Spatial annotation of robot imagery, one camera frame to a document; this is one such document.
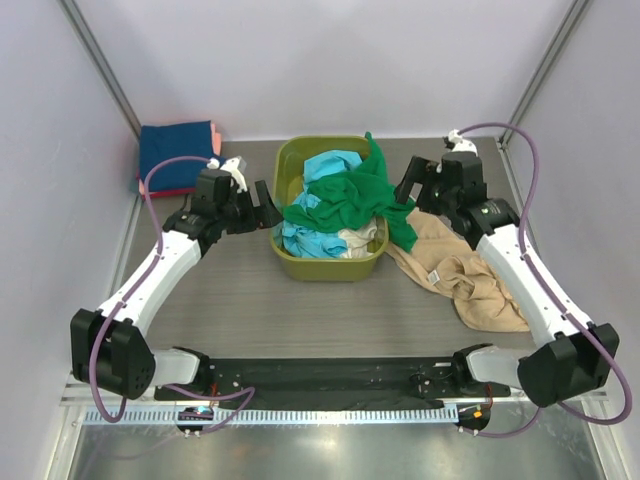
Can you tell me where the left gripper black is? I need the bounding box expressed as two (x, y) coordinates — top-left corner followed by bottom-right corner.
(217, 181), (282, 235)

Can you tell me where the olive green plastic bin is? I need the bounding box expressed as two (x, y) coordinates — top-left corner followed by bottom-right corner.
(269, 136), (389, 282)

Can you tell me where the beige t shirt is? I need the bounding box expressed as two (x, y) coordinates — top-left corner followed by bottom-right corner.
(387, 209), (529, 333)

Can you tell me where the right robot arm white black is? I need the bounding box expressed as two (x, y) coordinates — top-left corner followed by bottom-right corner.
(395, 151), (619, 407)

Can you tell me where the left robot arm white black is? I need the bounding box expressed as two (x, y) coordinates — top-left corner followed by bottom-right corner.
(70, 169), (283, 400)

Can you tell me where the light blue t shirt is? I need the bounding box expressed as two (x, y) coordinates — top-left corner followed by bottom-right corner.
(281, 150), (362, 259)

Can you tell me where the green t shirt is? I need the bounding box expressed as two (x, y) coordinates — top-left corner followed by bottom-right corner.
(309, 133), (417, 252)

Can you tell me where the folded salmon pink t shirt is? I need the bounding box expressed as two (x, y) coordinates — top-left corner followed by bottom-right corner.
(135, 123), (224, 196)

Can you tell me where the white t shirt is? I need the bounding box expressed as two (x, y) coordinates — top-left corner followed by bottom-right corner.
(338, 219), (378, 259)

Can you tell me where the folded red t shirt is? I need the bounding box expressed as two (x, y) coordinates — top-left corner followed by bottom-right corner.
(137, 176), (196, 199)

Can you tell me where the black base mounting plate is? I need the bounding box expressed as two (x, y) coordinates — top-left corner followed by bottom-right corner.
(156, 357), (511, 413)

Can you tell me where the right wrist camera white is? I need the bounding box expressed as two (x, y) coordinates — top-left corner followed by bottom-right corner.
(443, 129), (478, 155)

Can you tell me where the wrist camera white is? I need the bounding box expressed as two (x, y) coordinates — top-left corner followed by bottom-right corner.
(443, 129), (478, 155)
(207, 156), (248, 193)

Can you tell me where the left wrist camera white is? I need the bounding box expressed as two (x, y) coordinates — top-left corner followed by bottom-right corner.
(207, 156), (248, 193)

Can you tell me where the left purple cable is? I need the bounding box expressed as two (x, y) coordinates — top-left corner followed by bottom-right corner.
(89, 155), (256, 436)

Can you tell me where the white slotted cable duct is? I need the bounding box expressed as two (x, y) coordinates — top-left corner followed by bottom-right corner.
(84, 407), (459, 427)

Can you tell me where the right aluminium corner post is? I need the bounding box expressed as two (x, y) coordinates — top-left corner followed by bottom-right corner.
(497, 0), (595, 149)

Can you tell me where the aluminium corner post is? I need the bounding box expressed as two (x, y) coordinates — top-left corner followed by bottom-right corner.
(497, 0), (595, 149)
(57, 0), (141, 139)

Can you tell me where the aluminium frame rail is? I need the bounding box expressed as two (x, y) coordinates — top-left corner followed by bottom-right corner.
(59, 362), (611, 407)

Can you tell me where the left aluminium corner post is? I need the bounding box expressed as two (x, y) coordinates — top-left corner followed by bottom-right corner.
(57, 0), (141, 139)

